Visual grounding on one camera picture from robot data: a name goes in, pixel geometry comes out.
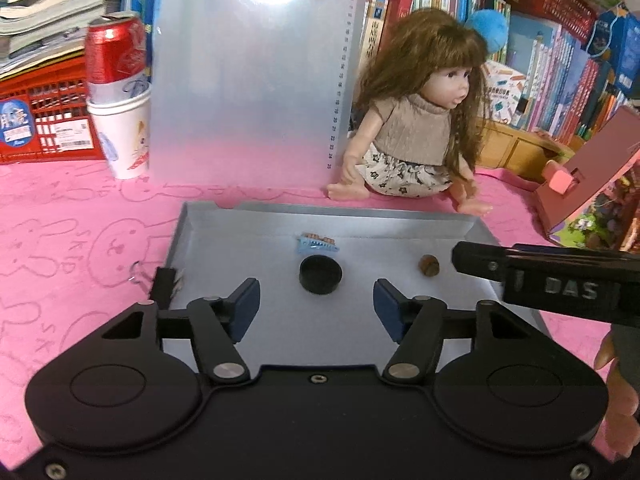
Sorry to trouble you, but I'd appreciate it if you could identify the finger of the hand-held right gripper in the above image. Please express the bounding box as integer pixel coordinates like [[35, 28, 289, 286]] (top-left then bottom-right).
[[451, 241, 512, 286]]

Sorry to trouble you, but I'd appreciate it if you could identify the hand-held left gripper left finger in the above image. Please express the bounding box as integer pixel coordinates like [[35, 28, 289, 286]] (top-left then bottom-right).
[[100, 277, 262, 386]]

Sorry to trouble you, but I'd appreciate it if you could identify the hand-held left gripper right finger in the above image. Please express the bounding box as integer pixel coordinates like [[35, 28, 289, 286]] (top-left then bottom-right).
[[372, 280, 546, 385]]

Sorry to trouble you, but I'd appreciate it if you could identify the white cardboard box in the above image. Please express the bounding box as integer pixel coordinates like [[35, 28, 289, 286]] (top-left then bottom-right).
[[159, 200, 555, 368]]

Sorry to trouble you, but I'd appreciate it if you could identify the black round cup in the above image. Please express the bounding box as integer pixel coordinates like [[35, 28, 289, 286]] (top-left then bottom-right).
[[298, 255, 344, 295]]

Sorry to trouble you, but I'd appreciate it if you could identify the person's right hand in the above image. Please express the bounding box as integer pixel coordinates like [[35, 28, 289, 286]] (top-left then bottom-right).
[[594, 332, 640, 461]]

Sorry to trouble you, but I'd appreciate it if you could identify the black binder clip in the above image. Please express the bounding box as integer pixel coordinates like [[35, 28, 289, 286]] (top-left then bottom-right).
[[129, 260, 182, 312]]

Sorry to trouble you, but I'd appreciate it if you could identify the pink triangular toy box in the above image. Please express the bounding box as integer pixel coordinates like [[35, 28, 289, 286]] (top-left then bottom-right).
[[532, 105, 640, 254]]

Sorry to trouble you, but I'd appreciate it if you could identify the wooden drawer box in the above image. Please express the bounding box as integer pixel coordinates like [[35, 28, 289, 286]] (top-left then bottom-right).
[[475, 120, 576, 187]]

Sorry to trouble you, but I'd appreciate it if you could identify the long-haired baby doll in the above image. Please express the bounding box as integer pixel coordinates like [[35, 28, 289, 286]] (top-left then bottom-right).
[[327, 8, 496, 219]]

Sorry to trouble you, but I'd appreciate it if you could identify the pink rabbit print blanket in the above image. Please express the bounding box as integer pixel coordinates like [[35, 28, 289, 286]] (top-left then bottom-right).
[[0, 159, 640, 467]]

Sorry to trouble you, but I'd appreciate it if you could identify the row of upright books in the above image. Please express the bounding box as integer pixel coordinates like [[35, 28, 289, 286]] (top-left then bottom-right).
[[367, 0, 640, 157]]

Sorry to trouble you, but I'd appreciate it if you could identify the white paper cup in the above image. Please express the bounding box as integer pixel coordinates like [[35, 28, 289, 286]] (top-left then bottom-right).
[[86, 82, 153, 181]]

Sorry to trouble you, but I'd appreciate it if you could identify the translucent plastic clipboard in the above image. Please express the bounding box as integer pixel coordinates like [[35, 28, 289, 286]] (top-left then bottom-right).
[[149, 0, 371, 192]]

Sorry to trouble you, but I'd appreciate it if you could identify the big blue plush toy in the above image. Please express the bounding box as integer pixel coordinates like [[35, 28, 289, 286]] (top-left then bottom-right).
[[464, 0, 512, 56]]

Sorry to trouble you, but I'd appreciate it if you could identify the tall blue carton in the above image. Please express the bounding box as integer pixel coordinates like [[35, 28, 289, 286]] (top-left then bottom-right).
[[582, 2, 640, 101]]

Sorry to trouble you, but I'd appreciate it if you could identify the red plastic basket blue sticker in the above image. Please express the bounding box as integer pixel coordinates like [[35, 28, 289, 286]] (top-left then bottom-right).
[[0, 52, 108, 164]]

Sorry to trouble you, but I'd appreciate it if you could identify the red drink can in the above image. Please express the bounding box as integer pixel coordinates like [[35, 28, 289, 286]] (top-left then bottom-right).
[[84, 11, 151, 106]]

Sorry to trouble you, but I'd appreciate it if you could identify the stack of worn books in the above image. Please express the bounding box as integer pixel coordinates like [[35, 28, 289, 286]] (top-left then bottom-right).
[[0, 0, 128, 79]]

